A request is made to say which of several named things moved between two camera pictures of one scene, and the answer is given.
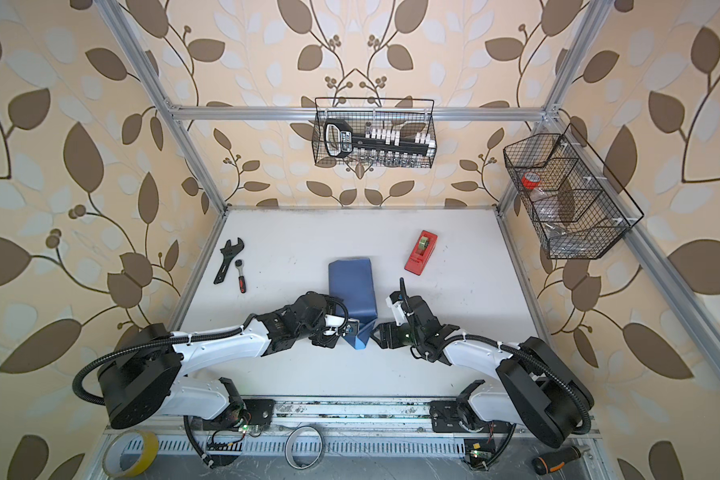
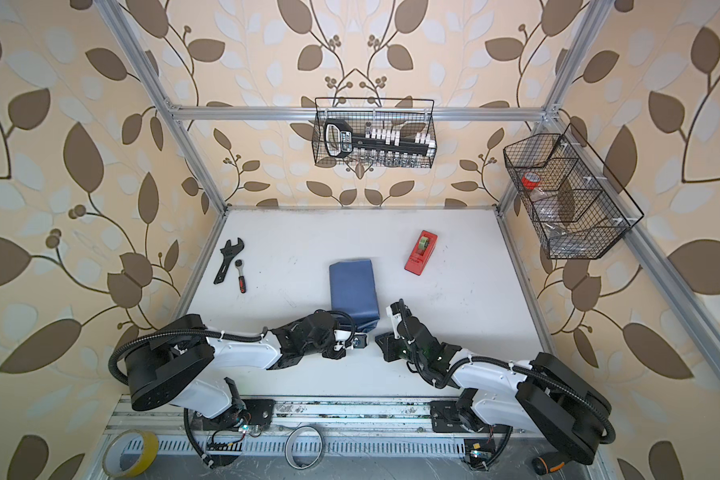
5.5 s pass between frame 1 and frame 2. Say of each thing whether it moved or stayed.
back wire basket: stayed
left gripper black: moved
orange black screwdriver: stayed
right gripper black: moved
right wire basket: stayed
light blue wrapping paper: stayed
